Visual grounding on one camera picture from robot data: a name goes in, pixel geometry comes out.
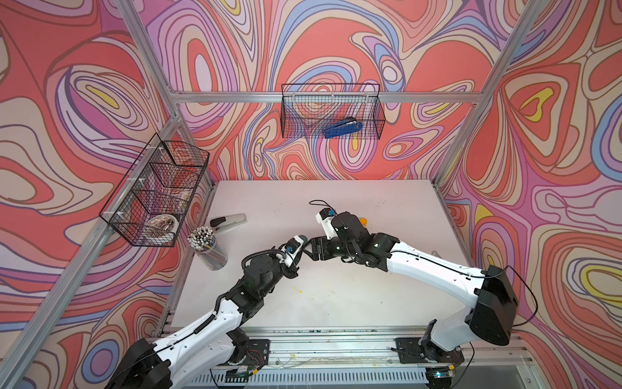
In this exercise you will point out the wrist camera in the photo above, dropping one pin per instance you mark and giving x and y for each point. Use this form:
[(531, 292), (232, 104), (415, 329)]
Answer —
[(324, 218), (292, 246)]

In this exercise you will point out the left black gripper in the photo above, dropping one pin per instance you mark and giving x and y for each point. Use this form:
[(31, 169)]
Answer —
[(292, 270)]

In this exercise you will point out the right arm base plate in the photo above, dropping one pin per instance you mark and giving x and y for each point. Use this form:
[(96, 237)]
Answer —
[(413, 350)]

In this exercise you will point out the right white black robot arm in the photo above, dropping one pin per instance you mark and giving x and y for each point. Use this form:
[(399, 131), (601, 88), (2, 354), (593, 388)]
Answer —
[(490, 304)]

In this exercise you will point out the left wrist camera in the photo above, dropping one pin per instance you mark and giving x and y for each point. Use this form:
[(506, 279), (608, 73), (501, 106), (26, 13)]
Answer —
[(292, 246)]

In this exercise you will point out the blue stapler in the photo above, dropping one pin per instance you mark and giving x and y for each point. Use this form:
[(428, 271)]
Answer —
[(343, 127)]

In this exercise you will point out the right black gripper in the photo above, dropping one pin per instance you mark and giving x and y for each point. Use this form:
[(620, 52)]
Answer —
[(317, 242)]

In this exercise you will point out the left black wire basket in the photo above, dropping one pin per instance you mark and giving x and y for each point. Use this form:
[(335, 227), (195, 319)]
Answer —
[(163, 179)]

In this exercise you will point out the black wire basket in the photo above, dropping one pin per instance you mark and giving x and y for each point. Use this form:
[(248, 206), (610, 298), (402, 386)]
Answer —
[(307, 109), (163, 179)]

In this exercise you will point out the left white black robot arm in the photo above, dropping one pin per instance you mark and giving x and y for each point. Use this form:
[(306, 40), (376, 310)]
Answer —
[(216, 337)]

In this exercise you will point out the cup of pencils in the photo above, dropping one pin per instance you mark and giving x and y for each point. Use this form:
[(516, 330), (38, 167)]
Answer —
[(204, 242)]

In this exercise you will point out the back black wire basket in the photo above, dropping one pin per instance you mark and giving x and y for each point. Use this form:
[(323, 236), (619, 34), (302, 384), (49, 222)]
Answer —
[(307, 109)]

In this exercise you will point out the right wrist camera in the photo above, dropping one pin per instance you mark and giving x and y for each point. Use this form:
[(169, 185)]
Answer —
[(324, 218)]

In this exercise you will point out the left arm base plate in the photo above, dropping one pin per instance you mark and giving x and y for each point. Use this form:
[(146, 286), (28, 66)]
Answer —
[(253, 352)]

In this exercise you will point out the grey stapler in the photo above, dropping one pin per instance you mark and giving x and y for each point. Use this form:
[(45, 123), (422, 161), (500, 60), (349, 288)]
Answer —
[(227, 222)]

